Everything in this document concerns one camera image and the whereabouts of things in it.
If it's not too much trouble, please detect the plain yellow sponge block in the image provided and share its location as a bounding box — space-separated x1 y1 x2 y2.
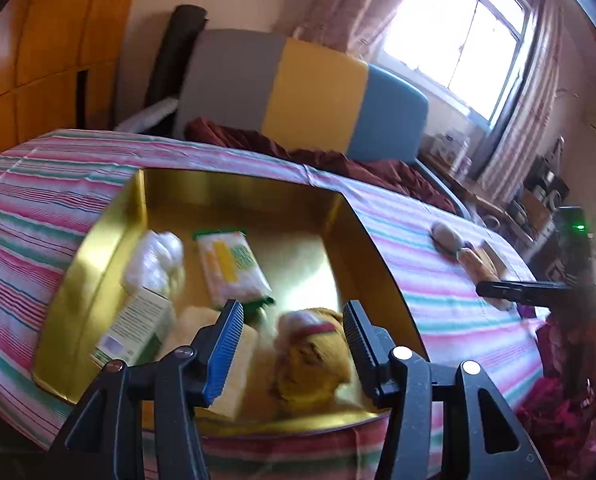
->
175 306 261 421

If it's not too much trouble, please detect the bright window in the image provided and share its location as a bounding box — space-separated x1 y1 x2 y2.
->
380 0 534 126

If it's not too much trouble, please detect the wooden wardrobe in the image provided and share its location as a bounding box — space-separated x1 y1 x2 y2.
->
0 0 148 166

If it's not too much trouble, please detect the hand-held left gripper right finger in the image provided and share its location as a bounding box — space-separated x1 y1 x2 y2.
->
342 300 551 480

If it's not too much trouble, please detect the yellow green snack packet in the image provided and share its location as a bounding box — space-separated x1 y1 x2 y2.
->
193 229 275 311

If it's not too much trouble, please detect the green white carton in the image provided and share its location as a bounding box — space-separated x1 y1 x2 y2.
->
90 287 179 368

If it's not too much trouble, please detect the black rolled mat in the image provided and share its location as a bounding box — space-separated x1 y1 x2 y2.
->
144 4 209 111

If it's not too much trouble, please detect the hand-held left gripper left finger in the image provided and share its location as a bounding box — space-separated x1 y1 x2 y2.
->
38 300 245 480

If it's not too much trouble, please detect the pink patterned curtain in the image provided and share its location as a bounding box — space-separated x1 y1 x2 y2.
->
478 0 564 206
273 0 429 61

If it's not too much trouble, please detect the wooden side table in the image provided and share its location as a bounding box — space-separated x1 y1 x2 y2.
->
420 152 539 241

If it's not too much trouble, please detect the brown cardboard carton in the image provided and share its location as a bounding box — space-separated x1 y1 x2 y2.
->
520 190 551 228

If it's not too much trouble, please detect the white printed box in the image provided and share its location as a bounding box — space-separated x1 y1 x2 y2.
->
430 129 471 171

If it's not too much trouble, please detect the yellow sock roll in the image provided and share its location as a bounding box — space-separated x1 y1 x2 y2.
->
270 307 353 416

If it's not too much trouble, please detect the gold metal tin box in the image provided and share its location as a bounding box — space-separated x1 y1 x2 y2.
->
30 167 431 433

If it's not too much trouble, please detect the dark red blanket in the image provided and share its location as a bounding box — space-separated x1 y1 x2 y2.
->
184 117 471 218

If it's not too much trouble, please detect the person's magenta clothing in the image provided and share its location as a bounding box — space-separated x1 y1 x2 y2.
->
515 310 596 466

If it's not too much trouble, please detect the grey yellow blue headboard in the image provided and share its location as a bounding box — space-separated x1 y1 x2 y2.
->
173 29 430 165

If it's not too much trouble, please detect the clear plastic bag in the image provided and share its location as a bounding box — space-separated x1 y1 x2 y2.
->
122 230 186 296

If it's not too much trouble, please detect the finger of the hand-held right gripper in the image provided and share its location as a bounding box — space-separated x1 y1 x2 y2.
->
475 280 571 306

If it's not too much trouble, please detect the grey oval stone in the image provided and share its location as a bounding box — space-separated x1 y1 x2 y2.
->
430 222 465 256

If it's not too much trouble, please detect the black stereo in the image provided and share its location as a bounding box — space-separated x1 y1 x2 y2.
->
523 155 571 211

